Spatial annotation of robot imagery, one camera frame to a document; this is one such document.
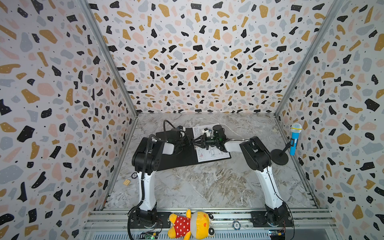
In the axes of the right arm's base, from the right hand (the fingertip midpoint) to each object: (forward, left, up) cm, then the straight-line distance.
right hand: (190, 140), depth 94 cm
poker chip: (-44, -25, -9) cm, 51 cm away
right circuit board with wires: (-47, -43, -10) cm, 65 cm away
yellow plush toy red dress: (-45, -6, -1) cm, 45 cm away
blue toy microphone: (-3, -57, +16) cm, 60 cm away
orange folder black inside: (-3, +4, -9) cm, 11 cm away
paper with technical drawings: (-4, -15, -10) cm, 18 cm away
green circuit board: (-49, +17, -8) cm, 52 cm away
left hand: (+6, -2, -6) cm, 8 cm away
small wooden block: (-24, +36, -8) cm, 44 cm away
